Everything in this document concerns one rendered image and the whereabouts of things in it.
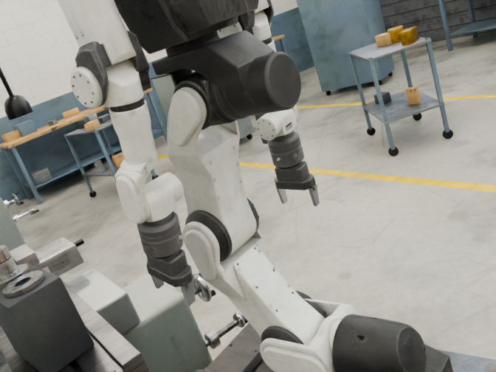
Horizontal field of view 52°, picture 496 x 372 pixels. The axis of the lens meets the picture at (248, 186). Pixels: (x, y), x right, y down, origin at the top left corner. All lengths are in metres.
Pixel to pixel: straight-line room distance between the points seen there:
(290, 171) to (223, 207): 0.27
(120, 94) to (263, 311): 0.66
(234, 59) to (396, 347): 0.69
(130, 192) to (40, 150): 7.31
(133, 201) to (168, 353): 0.85
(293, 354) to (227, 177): 0.45
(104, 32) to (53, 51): 7.51
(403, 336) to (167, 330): 0.83
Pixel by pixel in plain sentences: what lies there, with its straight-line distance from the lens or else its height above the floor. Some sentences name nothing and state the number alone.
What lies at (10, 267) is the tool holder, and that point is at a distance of 1.31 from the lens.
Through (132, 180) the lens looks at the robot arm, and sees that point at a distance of 1.01.
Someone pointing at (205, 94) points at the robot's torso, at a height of 1.36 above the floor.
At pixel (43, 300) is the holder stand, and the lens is 1.20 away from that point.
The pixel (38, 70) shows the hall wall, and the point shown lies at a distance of 8.37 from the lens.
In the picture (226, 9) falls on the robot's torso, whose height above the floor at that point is 1.50.
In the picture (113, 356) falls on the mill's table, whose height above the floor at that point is 0.90.
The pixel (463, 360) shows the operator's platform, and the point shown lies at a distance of 1.65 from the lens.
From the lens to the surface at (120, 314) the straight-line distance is 1.66.
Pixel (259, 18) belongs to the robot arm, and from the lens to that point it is 1.31.
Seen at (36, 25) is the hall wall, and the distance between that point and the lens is 8.47.
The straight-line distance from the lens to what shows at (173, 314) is 1.75.
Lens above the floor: 1.49
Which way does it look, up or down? 18 degrees down
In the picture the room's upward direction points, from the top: 19 degrees counter-clockwise
